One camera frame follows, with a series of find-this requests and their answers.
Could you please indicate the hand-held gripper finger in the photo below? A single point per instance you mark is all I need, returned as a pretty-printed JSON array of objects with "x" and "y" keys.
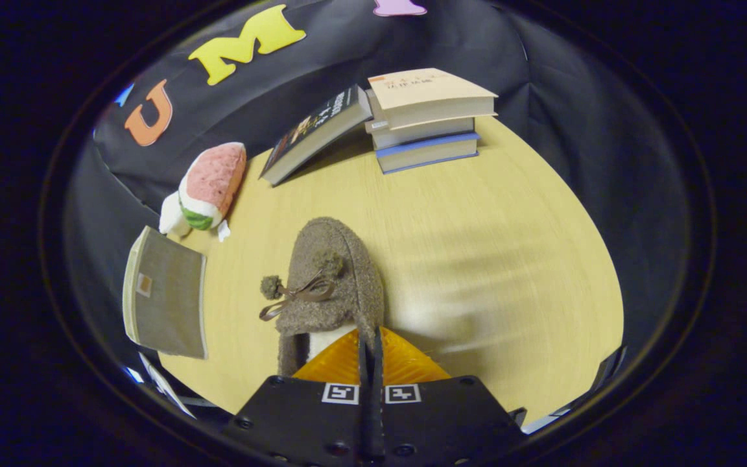
[
  {"x": 364, "y": 421},
  {"x": 379, "y": 421}
]

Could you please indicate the brown fuzzy shoe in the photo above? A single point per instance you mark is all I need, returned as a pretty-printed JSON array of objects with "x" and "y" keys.
[{"x": 341, "y": 259}]

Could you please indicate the blue cover book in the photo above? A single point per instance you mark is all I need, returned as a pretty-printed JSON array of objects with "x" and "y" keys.
[{"x": 425, "y": 155}]

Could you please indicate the white plush toy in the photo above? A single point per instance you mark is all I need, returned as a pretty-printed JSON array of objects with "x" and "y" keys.
[{"x": 169, "y": 220}]

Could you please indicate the watermelon slice plush toy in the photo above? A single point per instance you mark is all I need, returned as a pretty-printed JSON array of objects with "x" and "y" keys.
[{"x": 218, "y": 172}]

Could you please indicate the white cover book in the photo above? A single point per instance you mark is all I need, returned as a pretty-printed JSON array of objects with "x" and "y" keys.
[{"x": 419, "y": 133}]

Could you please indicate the black cover book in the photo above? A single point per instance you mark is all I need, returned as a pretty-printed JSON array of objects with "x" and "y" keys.
[{"x": 308, "y": 133}]

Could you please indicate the beige cover book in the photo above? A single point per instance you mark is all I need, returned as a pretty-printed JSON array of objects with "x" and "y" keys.
[{"x": 425, "y": 87}]

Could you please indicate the black backdrop cloth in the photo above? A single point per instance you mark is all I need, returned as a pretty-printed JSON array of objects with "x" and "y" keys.
[{"x": 574, "y": 130}]

